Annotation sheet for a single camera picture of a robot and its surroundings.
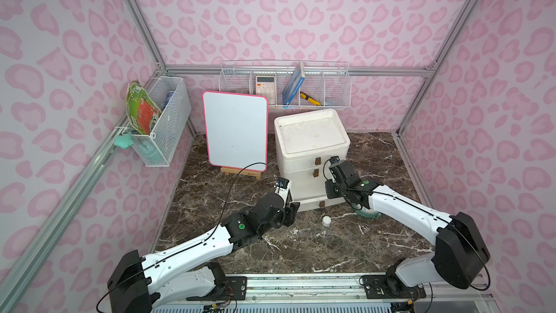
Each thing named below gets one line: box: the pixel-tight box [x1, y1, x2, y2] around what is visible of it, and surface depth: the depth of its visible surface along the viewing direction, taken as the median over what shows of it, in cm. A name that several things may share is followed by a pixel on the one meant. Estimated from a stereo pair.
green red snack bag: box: [125, 79, 162, 136], surface depth 74 cm
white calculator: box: [255, 75, 276, 106], surface depth 97 cm
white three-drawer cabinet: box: [274, 107, 351, 213], surface depth 88 cm
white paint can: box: [322, 215, 332, 227], surface depth 88 cm
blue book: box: [282, 61, 306, 108], surface depth 90 cm
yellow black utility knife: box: [299, 91, 323, 106], surface depth 100 cm
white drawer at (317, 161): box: [279, 148, 349, 172], surface depth 85 cm
